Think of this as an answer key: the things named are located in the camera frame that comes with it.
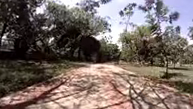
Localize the small thin tree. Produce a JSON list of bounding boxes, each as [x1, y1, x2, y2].
[[152, 25, 190, 81]]

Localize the row of trees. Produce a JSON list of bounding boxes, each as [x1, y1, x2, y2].
[[0, 0, 125, 68], [114, 0, 193, 72]]

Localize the grass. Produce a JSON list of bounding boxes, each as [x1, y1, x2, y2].
[[116, 56, 193, 96], [0, 54, 92, 109]]

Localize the dark round bush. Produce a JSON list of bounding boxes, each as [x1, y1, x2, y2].
[[77, 34, 104, 64]]

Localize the red brick path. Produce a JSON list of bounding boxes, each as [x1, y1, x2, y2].
[[0, 52, 193, 109]]

